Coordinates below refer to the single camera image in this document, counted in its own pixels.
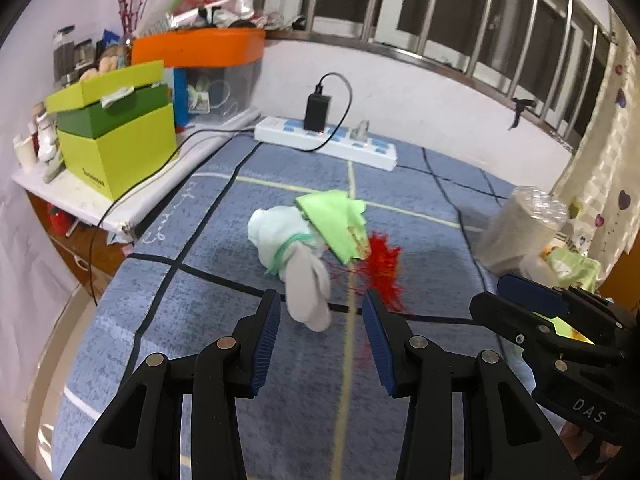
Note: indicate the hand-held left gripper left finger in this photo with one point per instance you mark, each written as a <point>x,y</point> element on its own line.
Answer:
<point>265,347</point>

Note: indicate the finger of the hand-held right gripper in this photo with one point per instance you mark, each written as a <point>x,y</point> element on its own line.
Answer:
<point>532,295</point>
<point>505,317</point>

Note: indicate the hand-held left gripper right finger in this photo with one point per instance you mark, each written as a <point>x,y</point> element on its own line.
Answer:
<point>380,352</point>

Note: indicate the green fuzzy towel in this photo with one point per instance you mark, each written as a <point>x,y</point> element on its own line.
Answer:
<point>570,262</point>

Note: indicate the white sock bundle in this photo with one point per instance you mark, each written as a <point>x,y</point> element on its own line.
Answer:
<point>305,285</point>

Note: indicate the person's right hand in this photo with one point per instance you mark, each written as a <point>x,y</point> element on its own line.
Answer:
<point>572,432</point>

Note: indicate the yellow book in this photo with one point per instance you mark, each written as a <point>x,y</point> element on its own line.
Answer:
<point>562,327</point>

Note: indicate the large clear plastic container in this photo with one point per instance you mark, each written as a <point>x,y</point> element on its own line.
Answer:
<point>515,230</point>

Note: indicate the red tassel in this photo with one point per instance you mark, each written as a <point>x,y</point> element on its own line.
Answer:
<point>385,270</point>

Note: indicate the blue checked blanket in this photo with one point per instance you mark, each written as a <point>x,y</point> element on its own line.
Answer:
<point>310,425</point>

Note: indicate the brown wooden door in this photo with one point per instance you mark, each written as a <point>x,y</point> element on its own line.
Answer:
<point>622,280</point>

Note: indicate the light green cloth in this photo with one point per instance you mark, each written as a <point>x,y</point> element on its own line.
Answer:
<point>330,220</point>

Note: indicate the heart-print curtain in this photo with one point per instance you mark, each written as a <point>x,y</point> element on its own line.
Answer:
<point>610,160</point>

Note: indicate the white power strip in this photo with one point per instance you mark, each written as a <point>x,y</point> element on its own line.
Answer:
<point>280,132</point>

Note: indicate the wooden side cabinet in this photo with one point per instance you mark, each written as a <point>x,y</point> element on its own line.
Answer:
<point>65,255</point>

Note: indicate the clear plug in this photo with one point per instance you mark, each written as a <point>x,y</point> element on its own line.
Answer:
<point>360,131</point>

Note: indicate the white table cover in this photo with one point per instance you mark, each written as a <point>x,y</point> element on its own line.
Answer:
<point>80,200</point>

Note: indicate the green cardboard box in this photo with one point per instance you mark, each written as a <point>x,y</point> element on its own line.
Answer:
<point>125,155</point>

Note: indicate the black charger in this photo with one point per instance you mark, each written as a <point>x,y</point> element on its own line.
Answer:
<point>316,112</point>

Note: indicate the blue carton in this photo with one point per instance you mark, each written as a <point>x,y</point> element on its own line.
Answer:
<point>180,97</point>

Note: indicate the metal window grille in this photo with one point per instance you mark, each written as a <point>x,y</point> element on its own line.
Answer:
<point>450,15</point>

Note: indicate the white figurine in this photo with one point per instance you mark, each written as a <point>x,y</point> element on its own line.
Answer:
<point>47,142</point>

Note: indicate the orange-lidded clear storage container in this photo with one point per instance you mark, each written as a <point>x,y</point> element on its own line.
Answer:
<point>200,47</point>

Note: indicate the beige plush toy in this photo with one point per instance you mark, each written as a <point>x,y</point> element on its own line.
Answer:
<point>107,62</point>

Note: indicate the short glass jar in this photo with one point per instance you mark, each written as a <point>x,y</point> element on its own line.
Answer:
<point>84,56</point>

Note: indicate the pile of plastic packets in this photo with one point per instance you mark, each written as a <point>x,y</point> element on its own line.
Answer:
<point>200,7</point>

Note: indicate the tall glass jar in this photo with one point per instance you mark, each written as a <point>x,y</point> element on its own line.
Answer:
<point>63,57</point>

